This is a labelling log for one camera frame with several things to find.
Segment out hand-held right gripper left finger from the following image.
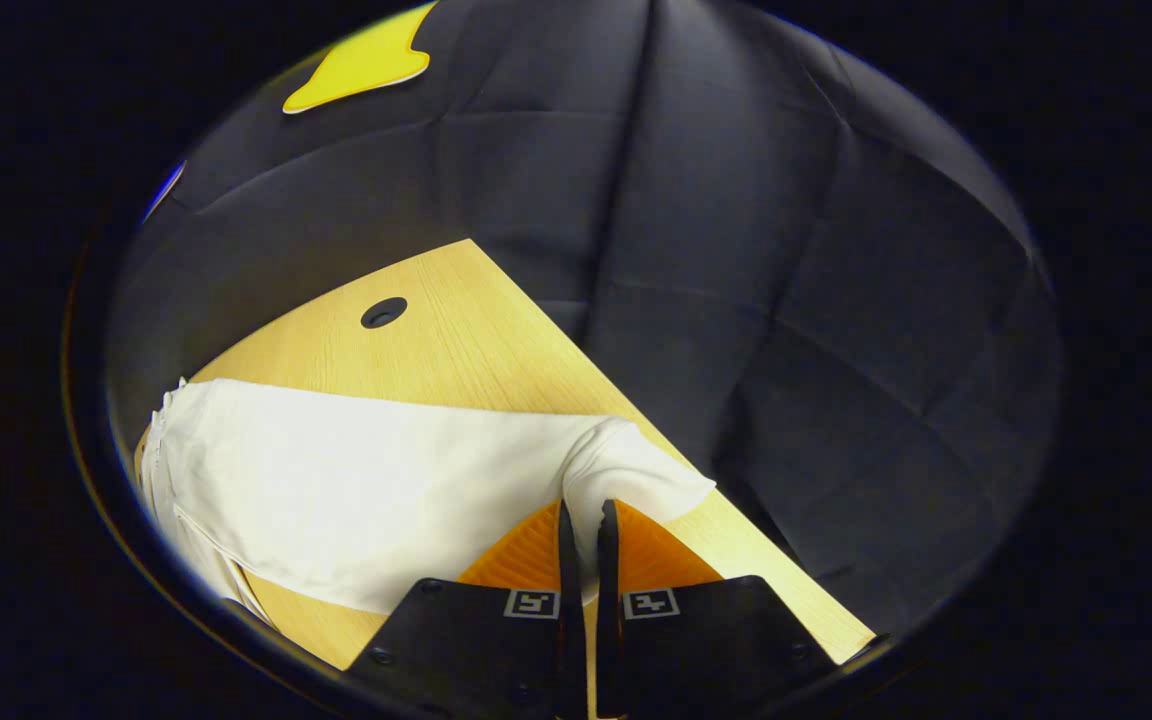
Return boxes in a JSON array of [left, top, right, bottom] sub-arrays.
[[346, 500, 588, 720]]

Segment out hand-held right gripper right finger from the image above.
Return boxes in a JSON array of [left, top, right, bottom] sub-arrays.
[[595, 498, 837, 720]]

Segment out white sweatshirt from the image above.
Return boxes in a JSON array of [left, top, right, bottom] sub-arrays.
[[139, 378, 717, 626]]

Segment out black backdrop cloth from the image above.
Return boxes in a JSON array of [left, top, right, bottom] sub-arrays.
[[106, 0, 1064, 641]]

